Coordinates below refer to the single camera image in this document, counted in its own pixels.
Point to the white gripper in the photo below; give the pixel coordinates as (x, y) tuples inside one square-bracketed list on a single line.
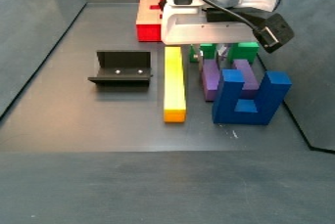
[(185, 26)]

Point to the purple U-shaped block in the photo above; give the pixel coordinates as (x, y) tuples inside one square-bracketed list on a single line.
[(210, 78)]

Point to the red puzzle board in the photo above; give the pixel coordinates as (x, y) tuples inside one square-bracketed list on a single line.
[(149, 21)]

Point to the black angle fixture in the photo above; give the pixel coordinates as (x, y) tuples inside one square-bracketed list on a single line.
[(122, 66)]

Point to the green stepped block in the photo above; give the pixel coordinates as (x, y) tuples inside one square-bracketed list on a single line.
[(242, 50)]

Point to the yellow long bar block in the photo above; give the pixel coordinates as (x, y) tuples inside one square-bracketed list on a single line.
[(174, 94)]

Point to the blue U-shaped block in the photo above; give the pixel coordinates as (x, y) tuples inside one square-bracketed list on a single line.
[(232, 110)]

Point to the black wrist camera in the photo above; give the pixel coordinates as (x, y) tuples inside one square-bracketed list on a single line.
[(269, 28)]

